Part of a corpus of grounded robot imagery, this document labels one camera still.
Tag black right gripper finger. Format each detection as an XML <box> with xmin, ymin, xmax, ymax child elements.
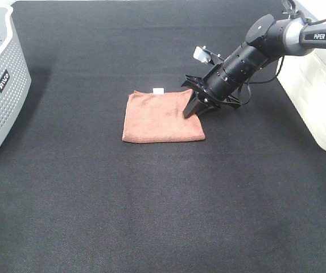
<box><xmin>196</xmin><ymin>98</ymin><xmax>220</xmax><ymax>115</ymax></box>

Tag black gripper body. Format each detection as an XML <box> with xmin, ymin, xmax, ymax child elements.
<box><xmin>182</xmin><ymin>63</ymin><xmax>251</xmax><ymax>109</ymax></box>

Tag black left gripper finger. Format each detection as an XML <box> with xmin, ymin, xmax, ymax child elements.
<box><xmin>183</xmin><ymin>90</ymin><xmax>203</xmax><ymax>118</ymax></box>

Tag orange towel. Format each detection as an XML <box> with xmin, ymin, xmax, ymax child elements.
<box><xmin>122</xmin><ymin>89</ymin><xmax>205</xmax><ymax>143</ymax></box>

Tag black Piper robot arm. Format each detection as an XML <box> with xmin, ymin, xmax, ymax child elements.
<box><xmin>183</xmin><ymin>14</ymin><xmax>326</xmax><ymax>118</ymax></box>

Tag white plastic storage bin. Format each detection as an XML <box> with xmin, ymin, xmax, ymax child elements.
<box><xmin>278</xmin><ymin>49</ymin><xmax>326</xmax><ymax>151</ymax></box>

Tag black fabric table mat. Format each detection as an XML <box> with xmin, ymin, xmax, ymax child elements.
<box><xmin>0</xmin><ymin>1</ymin><xmax>326</xmax><ymax>272</ymax></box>

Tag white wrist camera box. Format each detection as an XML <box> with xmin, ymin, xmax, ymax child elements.
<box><xmin>193</xmin><ymin>46</ymin><xmax>224</xmax><ymax>65</ymax></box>

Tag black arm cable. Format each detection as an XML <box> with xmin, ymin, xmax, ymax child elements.
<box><xmin>236</xmin><ymin>0</ymin><xmax>326</xmax><ymax>105</ymax></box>

